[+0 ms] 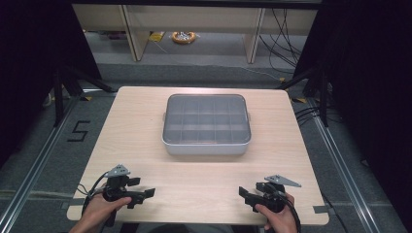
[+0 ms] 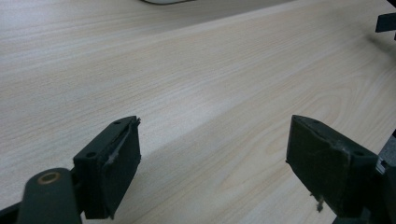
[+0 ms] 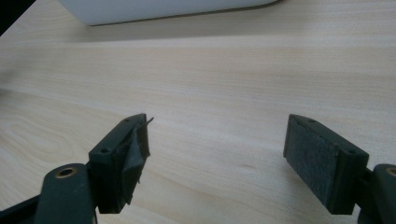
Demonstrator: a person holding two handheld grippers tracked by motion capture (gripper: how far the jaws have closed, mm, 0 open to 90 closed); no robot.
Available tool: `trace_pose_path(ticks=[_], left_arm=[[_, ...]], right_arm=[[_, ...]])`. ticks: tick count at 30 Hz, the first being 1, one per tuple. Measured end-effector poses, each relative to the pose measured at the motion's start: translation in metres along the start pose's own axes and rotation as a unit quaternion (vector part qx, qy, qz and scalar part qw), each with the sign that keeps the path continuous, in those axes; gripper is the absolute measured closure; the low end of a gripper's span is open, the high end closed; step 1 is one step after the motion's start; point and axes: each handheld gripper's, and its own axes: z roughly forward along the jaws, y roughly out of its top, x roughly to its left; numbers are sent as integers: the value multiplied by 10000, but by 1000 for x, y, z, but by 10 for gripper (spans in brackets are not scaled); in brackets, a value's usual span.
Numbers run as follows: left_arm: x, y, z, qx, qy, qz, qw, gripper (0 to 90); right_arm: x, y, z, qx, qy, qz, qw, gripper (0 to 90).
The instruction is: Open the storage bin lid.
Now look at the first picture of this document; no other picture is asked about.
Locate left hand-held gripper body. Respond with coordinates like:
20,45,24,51
102,163,134,204

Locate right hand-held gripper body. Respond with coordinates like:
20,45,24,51
256,174,302,214

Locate person's right hand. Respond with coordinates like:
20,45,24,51
254,192,297,231

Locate person's left hand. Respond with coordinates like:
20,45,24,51
80,192,133,228

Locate grey compartment storage box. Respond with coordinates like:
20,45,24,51
161,93,253,156

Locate clear box lid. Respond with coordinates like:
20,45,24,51
162,93,253,146

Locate black metal stand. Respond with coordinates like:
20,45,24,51
275,63,330,128
51,63,115,128

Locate yellow packet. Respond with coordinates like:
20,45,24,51
148,31,166,43

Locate black curtain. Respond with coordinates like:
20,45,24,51
293,0,412,231
0,0,103,169

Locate orange tape roll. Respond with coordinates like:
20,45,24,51
171,30,198,46

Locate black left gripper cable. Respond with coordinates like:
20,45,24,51
77,170,110,216

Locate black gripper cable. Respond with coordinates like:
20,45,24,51
274,189,303,233
77,170,110,216

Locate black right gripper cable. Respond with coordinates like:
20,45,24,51
274,189,303,233

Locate aluminium floor rail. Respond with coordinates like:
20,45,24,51
306,96,383,233
0,95,83,233

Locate black floor cables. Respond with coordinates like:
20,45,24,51
292,104,342,128

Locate black hanging cables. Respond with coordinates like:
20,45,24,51
258,8,304,76

